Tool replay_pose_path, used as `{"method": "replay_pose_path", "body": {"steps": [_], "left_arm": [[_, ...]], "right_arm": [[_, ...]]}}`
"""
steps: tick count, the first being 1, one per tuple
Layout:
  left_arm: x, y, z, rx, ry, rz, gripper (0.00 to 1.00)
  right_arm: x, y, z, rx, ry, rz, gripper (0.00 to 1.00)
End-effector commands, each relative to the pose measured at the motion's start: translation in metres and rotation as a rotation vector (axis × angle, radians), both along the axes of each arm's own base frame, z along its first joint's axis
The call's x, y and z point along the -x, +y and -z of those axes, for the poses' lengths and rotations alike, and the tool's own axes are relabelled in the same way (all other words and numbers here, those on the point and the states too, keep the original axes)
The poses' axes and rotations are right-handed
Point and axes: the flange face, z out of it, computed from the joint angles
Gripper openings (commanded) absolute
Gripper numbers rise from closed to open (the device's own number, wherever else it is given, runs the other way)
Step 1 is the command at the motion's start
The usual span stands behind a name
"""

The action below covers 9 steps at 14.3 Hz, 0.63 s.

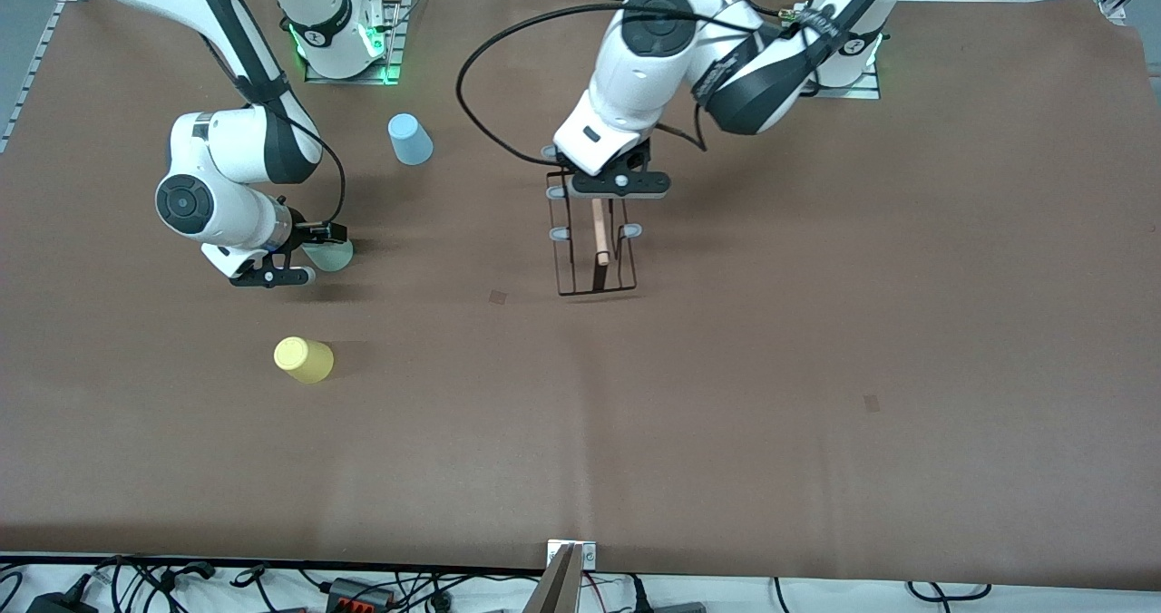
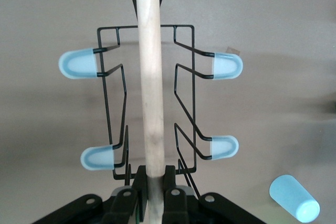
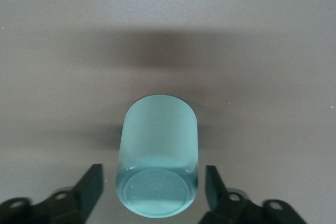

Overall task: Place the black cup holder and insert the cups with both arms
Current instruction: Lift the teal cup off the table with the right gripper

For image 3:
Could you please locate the pale green plastic cup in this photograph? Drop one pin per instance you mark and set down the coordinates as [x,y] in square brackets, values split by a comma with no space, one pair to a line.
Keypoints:
[157,142]

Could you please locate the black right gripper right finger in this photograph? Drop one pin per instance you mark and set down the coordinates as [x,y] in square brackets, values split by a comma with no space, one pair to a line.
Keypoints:
[218,200]

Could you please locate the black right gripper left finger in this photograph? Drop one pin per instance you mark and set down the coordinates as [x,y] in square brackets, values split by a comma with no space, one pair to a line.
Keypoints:
[86,195]

